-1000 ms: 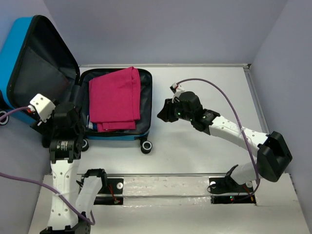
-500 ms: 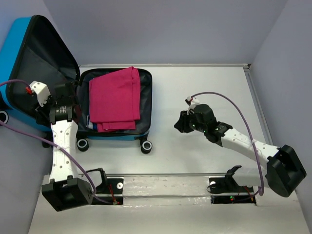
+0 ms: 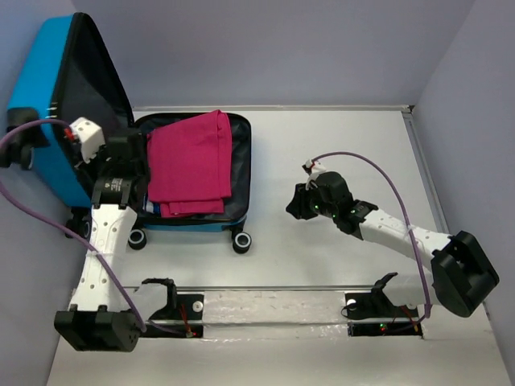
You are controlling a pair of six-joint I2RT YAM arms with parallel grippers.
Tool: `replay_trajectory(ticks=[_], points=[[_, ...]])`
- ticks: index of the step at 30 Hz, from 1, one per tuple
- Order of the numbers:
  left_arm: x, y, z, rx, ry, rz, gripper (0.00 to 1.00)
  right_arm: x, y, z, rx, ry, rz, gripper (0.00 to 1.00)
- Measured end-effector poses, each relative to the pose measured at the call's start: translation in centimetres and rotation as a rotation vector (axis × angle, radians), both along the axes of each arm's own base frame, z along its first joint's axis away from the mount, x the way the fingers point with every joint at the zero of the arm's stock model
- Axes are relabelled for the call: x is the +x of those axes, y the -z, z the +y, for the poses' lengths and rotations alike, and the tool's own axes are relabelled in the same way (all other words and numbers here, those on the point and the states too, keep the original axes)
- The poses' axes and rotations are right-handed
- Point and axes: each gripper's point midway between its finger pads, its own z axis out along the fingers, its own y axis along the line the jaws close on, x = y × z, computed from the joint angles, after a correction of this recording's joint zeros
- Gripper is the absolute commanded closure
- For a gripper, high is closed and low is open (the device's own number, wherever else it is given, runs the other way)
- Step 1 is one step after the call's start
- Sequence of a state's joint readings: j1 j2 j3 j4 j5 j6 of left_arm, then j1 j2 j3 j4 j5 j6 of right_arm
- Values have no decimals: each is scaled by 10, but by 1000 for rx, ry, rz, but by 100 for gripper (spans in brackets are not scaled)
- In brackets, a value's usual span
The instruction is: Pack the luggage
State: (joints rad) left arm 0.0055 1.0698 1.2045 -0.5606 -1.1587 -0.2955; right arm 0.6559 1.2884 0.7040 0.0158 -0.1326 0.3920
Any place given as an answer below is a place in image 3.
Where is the blue hard-shell suitcase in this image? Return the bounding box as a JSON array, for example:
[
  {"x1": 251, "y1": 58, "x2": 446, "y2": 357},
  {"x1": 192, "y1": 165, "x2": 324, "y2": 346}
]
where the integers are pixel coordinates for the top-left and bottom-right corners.
[{"x1": 1, "y1": 12, "x2": 252, "y2": 253}]

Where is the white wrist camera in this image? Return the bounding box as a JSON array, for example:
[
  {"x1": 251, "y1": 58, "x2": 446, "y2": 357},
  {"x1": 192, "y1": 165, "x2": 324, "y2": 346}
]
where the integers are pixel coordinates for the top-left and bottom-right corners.
[
  {"x1": 303, "y1": 159, "x2": 327, "y2": 190},
  {"x1": 64, "y1": 117, "x2": 105, "y2": 163}
]

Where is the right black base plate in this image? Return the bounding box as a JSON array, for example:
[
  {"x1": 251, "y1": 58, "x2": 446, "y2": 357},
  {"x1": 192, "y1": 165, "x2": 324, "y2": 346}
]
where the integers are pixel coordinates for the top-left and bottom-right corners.
[{"x1": 340, "y1": 292, "x2": 423, "y2": 338}]

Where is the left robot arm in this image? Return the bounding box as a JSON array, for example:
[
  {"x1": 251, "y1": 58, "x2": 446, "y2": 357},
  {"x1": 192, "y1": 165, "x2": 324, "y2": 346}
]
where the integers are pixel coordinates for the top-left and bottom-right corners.
[{"x1": 54, "y1": 129, "x2": 178, "y2": 352}]

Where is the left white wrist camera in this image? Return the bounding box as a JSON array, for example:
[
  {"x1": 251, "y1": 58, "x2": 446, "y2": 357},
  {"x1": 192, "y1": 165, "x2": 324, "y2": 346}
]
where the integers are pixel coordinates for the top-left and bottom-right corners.
[{"x1": 64, "y1": 117, "x2": 105, "y2": 163}]

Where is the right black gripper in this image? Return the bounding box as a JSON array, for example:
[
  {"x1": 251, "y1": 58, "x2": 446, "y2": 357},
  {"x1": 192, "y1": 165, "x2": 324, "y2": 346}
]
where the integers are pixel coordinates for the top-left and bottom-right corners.
[{"x1": 285, "y1": 180, "x2": 337, "y2": 220}]

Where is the magenta cloth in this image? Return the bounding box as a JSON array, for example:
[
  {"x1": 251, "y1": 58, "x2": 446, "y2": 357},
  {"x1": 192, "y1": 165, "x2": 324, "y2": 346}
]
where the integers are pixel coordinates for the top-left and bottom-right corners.
[{"x1": 147, "y1": 110, "x2": 233, "y2": 218}]

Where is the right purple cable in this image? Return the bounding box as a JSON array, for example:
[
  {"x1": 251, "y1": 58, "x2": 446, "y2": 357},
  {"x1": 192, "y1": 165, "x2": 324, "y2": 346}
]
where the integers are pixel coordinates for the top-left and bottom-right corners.
[{"x1": 313, "y1": 150, "x2": 434, "y2": 333}]

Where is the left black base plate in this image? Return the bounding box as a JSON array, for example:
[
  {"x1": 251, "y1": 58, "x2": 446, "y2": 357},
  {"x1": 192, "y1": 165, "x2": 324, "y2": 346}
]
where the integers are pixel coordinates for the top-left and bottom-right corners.
[{"x1": 142, "y1": 293, "x2": 204, "y2": 339}]

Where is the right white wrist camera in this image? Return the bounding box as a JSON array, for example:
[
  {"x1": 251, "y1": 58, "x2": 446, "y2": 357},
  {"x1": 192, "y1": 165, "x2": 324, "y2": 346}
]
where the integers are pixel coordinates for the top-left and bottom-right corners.
[{"x1": 303, "y1": 159, "x2": 327, "y2": 190}]

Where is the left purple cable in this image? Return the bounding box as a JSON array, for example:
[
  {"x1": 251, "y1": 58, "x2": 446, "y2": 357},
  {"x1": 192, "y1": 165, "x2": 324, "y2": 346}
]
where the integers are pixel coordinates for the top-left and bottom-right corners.
[{"x1": 0, "y1": 118, "x2": 190, "y2": 335}]

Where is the purple cable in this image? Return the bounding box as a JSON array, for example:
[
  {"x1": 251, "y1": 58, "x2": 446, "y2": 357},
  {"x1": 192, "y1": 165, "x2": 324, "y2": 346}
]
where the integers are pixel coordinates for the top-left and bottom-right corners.
[
  {"x1": 313, "y1": 150, "x2": 434, "y2": 333},
  {"x1": 0, "y1": 118, "x2": 190, "y2": 335}
]

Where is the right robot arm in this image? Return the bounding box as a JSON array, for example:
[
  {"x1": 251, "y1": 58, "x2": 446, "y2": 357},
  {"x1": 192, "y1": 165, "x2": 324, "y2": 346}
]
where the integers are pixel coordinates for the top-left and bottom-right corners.
[{"x1": 286, "y1": 171, "x2": 500, "y2": 318}]

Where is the blue white patterned cloth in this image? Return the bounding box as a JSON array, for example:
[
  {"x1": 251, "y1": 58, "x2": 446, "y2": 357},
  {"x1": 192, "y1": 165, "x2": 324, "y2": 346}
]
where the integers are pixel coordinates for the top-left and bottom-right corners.
[{"x1": 142, "y1": 194, "x2": 161, "y2": 217}]

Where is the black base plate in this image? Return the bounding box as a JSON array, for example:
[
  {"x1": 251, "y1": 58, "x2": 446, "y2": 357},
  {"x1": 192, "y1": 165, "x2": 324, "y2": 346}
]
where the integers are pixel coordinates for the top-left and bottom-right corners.
[
  {"x1": 142, "y1": 293, "x2": 204, "y2": 339},
  {"x1": 340, "y1": 292, "x2": 423, "y2": 338}
]

